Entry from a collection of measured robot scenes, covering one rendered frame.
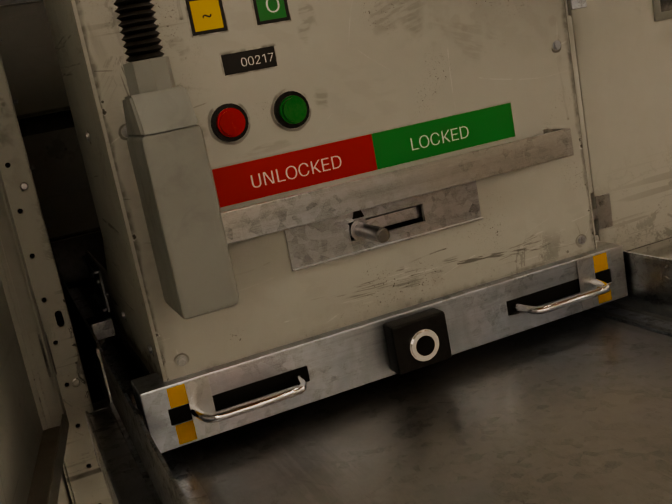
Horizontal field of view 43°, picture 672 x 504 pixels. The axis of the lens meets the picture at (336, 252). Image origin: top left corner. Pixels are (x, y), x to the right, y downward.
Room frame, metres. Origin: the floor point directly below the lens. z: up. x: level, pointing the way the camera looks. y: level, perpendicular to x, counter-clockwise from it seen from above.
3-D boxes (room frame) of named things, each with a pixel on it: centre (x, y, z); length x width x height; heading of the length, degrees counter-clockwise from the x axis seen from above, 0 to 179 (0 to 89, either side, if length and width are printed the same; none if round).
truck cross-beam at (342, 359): (0.83, -0.05, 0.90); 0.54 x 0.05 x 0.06; 111
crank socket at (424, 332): (0.80, -0.06, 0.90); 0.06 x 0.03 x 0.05; 111
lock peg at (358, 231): (0.79, -0.03, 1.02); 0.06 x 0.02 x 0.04; 21
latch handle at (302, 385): (0.74, 0.10, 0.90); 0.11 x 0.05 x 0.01; 111
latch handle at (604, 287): (0.86, -0.23, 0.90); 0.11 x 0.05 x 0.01; 111
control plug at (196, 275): (0.68, 0.12, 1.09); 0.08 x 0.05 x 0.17; 21
